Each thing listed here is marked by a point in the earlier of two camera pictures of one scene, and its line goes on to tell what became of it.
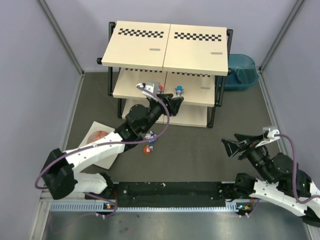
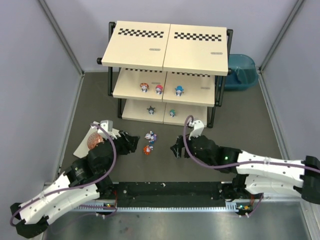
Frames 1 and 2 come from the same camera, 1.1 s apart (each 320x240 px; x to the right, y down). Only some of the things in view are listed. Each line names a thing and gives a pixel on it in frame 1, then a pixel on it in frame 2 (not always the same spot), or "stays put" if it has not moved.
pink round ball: (96, 135) stays put
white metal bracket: (268, 134) → (198, 126)
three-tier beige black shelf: (190, 61) stays put
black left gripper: (165, 103) → (126, 142)
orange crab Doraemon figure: (147, 150) stays put
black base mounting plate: (166, 194) stays put
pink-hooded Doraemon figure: (160, 89) stays put
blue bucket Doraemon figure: (179, 89) stays put
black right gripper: (245, 146) → (185, 146)
